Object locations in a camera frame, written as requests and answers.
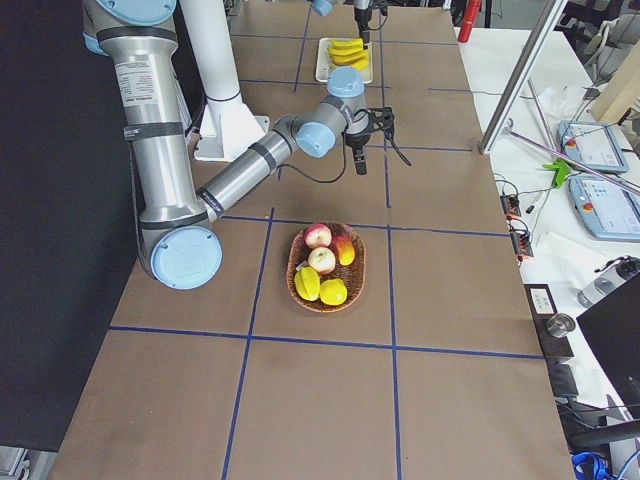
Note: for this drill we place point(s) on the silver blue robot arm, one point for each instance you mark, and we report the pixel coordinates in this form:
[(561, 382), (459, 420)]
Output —
[(324, 7), (186, 190)]

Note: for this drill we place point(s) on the aluminium frame post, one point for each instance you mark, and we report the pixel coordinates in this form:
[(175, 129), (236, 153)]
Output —
[(530, 52)]

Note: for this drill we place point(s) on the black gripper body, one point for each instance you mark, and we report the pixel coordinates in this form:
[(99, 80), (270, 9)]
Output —
[(362, 15), (356, 140)]

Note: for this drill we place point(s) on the red bottle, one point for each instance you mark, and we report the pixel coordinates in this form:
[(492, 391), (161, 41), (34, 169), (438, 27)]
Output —
[(470, 15)]

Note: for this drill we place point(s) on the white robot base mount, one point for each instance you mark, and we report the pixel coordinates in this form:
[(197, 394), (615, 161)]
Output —
[(228, 126)]

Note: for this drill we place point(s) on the metal cup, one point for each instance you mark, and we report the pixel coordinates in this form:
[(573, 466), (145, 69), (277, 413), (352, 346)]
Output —
[(560, 325)]

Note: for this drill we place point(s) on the yellow banana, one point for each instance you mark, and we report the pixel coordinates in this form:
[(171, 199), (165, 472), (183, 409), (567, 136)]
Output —
[(343, 44), (344, 50), (307, 283), (361, 54), (359, 63)]

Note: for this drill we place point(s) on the brown wicker basket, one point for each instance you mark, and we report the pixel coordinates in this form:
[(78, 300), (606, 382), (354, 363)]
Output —
[(352, 275)]

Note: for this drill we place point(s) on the near teach pendant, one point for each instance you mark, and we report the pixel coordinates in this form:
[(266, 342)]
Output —
[(607, 211)]

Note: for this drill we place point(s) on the far teach pendant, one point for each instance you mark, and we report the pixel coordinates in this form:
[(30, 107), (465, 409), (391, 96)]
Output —
[(596, 141)]

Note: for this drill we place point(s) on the long metal reacher tool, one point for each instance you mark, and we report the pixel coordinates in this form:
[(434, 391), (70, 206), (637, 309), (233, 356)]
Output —
[(556, 151)]

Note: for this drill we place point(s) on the purple eggplant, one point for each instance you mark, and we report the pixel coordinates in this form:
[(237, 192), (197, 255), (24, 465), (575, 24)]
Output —
[(345, 249)]

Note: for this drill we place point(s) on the teach pendant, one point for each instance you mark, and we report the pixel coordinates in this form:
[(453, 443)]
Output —
[(607, 211), (596, 141)]

